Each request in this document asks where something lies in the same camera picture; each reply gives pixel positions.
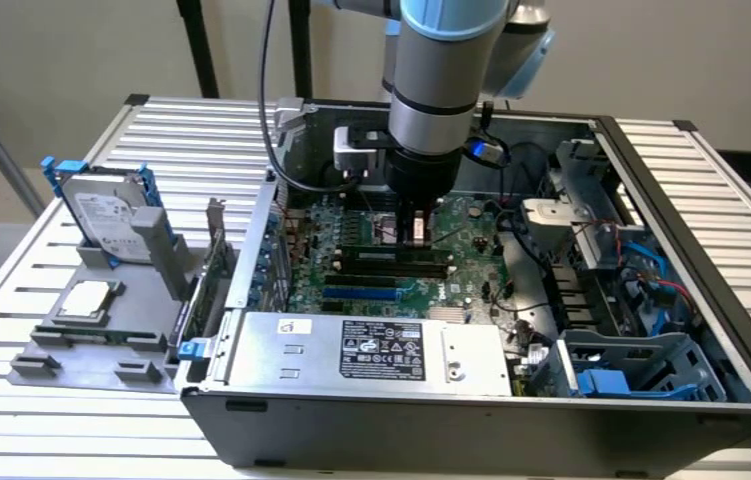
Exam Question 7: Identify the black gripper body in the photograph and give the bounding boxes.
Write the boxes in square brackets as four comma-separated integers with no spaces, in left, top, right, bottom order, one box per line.
[384,146,464,203]

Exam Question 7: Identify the green RAM stick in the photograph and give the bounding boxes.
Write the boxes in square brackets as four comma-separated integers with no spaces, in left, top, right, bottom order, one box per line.
[339,247,447,263]

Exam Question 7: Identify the black RAM slot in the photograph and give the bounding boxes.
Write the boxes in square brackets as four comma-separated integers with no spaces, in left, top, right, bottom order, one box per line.
[336,260,451,281]

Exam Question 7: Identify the CPU socket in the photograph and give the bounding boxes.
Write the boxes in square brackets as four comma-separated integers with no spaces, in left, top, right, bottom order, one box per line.
[366,210,411,247]

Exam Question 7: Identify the black plug with blue light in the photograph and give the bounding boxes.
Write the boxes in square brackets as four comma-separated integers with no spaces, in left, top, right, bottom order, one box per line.
[463,101,514,169]

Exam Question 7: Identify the green Dell motherboard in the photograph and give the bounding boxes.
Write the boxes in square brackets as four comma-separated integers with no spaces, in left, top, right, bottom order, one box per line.
[283,191,518,324]

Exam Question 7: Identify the black expansion slot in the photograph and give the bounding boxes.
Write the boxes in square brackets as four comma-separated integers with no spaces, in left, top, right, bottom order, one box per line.
[323,272,399,289]

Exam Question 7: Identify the blue expansion slot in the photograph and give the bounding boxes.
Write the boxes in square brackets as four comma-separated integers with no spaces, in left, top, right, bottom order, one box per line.
[320,285,398,302]

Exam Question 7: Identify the silver chipset heat sink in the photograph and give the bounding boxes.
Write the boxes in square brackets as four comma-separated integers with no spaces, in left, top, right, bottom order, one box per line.
[426,306,471,325]

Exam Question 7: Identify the silver power supply unit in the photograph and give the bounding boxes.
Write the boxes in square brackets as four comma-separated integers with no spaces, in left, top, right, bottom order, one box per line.
[222,311,515,398]

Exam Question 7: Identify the black stand pole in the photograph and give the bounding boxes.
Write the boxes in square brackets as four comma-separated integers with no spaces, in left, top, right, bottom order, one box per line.
[176,0,222,99]
[286,0,318,99]

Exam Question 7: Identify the green graphics card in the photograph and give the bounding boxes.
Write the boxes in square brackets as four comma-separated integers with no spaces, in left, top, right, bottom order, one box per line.
[176,196,238,352]

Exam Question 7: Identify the blue case latch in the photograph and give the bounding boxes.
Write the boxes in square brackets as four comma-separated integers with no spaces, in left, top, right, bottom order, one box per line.
[176,337,208,363]

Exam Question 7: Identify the black open PC case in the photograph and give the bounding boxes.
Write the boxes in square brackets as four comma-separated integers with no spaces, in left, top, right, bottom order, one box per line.
[176,96,751,470]

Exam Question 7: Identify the blue disk caddy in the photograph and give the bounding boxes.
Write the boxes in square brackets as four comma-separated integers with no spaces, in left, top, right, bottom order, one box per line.
[577,368,631,400]

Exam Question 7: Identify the grey metal disk bay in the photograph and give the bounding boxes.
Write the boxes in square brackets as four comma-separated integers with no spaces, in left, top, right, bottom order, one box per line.
[555,328,729,403]

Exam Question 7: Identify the hard disk with blue carrier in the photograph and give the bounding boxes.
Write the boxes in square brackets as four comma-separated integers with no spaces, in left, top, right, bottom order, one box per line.
[40,156,162,266]

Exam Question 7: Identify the grey parts rack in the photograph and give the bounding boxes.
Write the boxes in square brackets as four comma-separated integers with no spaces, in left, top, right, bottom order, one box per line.
[7,205,218,395]

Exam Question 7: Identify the silver CPU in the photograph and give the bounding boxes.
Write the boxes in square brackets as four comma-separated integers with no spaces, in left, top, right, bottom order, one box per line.
[56,280,128,320]

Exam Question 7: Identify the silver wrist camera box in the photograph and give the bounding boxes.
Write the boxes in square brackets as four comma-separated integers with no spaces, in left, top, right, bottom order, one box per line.
[332,126,391,178]

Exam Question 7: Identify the black camera cable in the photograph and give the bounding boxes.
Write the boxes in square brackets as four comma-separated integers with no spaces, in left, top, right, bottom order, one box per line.
[256,0,360,193]

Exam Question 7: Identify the grey metal drive bracket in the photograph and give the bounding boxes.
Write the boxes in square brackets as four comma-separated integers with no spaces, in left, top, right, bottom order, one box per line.
[546,138,647,274]

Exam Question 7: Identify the blue wire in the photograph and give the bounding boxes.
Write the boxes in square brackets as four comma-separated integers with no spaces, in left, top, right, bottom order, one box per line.
[614,238,674,281]

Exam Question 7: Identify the red wire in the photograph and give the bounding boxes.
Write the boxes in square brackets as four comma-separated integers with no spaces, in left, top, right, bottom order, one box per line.
[641,279,707,335]

